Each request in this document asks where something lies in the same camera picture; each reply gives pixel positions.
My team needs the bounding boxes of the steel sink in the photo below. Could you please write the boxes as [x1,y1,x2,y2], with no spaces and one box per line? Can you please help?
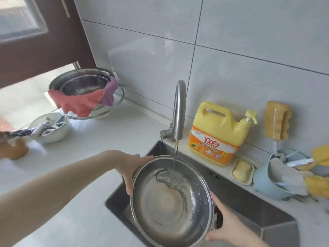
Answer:
[105,140,300,247]

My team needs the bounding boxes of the yellow soap in dish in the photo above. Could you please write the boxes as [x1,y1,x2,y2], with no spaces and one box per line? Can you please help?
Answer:
[232,158,255,185]

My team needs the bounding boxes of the yellow soap bar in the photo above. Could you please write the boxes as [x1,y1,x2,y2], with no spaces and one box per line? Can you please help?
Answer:
[234,160,252,182]

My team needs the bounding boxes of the steel faucet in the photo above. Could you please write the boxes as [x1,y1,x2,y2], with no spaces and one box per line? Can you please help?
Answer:
[159,80,186,142]

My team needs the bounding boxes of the white scrub brush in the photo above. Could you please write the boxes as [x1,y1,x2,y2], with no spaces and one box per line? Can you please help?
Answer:
[281,175,309,196]

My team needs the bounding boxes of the person's right forearm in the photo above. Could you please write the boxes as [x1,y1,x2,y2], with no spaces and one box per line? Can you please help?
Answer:
[253,236,270,247]

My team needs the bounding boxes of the white ceramic bowl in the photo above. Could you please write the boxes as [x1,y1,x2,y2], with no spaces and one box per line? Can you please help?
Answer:
[28,113,72,144]

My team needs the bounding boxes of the grey handled scissors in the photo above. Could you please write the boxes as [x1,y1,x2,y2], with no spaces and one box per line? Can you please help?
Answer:
[0,128,36,139]

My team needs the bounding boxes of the purple cloth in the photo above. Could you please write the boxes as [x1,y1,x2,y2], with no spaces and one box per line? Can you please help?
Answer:
[99,76,119,106]

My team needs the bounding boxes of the small yellow sponge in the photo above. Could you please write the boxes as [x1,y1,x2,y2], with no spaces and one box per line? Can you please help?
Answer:
[304,175,329,198]

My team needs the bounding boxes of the red cloth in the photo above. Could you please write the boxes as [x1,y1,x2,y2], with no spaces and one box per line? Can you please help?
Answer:
[47,89,106,118]

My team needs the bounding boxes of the yellow detergent jug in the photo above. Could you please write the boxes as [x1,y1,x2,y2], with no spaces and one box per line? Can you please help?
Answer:
[188,101,258,167]

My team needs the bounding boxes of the light blue utensil holder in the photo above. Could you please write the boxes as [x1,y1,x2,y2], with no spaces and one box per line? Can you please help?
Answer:
[253,149,314,200]

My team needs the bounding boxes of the stainless steel pot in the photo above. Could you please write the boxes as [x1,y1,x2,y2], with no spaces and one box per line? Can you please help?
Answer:
[130,155,223,247]

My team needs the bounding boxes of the wooden mortar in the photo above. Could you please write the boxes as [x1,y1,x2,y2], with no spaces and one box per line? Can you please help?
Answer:
[0,138,29,160]

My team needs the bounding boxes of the dark brown framed window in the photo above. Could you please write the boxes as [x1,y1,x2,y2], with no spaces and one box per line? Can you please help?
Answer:
[0,0,97,129]

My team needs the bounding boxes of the person's left hand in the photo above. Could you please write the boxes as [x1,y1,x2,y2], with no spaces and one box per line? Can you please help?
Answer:
[109,151,155,196]

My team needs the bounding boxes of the tan sponge brush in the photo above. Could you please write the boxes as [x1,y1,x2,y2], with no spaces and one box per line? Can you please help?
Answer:
[264,101,292,155]

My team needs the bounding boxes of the person's left forearm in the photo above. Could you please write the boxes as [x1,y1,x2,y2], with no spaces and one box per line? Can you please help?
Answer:
[0,150,121,247]

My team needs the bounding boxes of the person's right hand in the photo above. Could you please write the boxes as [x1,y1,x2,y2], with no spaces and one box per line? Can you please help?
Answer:
[205,191,261,247]

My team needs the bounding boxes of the long yellow sponge brush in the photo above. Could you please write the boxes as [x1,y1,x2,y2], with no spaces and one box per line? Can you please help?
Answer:
[285,145,329,172]

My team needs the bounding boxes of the steel basin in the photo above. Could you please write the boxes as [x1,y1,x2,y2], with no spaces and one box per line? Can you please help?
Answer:
[48,68,115,97]

